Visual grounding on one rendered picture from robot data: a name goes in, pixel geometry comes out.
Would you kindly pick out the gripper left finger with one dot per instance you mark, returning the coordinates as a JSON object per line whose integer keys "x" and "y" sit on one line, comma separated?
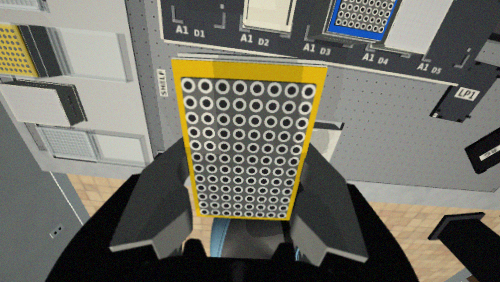
{"x": 146, "y": 219}

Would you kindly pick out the grey flat shelf table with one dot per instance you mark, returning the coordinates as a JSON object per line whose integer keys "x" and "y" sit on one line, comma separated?
{"x": 108, "y": 106}

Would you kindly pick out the blue tip rack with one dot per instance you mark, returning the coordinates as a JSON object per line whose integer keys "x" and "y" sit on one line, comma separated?
{"x": 350, "y": 21}

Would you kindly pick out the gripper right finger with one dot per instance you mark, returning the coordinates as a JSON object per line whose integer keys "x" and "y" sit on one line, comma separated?
{"x": 336, "y": 229}

